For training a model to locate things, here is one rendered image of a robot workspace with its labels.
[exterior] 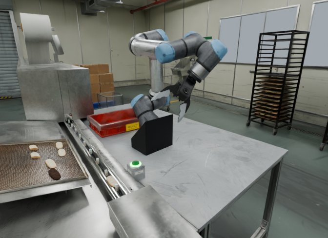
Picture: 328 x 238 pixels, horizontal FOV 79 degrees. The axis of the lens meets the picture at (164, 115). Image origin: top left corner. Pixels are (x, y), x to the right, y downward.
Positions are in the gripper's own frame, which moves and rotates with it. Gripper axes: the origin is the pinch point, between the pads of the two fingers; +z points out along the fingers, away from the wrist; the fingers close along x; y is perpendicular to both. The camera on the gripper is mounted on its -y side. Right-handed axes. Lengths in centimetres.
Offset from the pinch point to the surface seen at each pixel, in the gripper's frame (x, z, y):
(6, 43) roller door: 438, 288, 537
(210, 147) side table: -46, 11, 44
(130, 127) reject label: 3, 46, 69
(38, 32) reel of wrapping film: 132, 51, 125
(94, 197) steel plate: 0.0, 48.0, -9.2
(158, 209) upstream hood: -17.0, 21.3, -25.6
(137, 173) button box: -10.4, 33.8, 3.7
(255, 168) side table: -62, -2, 20
